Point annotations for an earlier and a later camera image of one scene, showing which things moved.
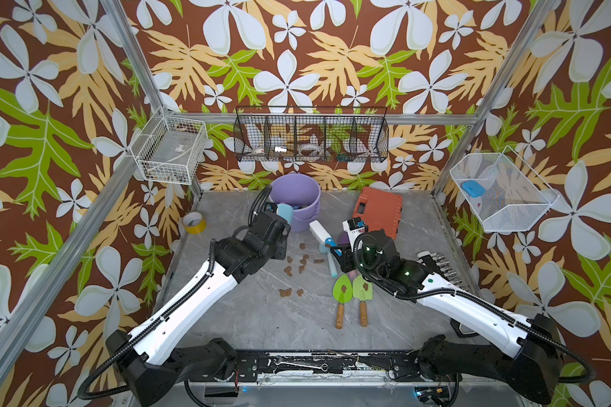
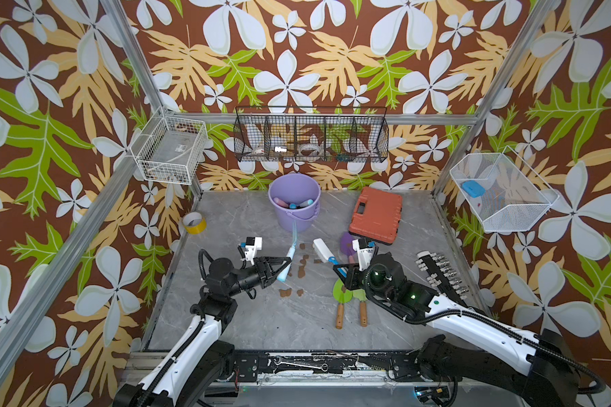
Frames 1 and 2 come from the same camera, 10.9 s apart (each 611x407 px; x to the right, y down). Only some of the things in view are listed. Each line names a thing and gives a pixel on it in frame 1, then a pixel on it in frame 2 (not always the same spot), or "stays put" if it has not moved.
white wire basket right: [501, 190] stays put
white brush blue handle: [322, 234] to [325, 254]
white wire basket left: [170, 148] stays put
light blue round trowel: [285, 211] to [307, 203]
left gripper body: [277, 253] to [252, 277]
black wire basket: [311, 134] stays put
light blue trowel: [333, 266] to [283, 277]
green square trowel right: [362, 290] stays put
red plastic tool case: [379, 209] stays put
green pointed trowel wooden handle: [342, 292] stays put
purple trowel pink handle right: [344, 239] stays put
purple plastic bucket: [303, 193] stays put
